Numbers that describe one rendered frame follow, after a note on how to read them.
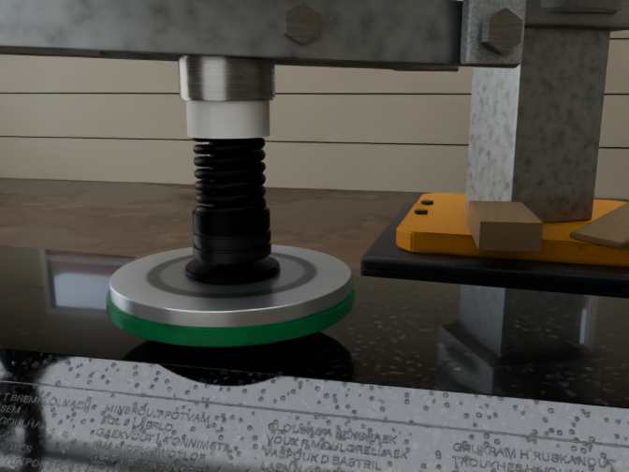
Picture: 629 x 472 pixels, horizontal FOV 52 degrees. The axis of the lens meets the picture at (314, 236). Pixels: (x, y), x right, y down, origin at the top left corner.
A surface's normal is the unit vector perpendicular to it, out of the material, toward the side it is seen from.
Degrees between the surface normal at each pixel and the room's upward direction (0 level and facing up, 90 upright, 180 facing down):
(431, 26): 90
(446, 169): 90
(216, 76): 90
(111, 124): 90
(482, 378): 0
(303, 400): 45
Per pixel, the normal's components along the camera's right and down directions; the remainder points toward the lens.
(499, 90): -0.97, 0.05
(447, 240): -0.28, 0.22
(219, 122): -0.07, 0.22
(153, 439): -0.15, -0.54
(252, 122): 0.66, 0.17
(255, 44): 0.23, 0.22
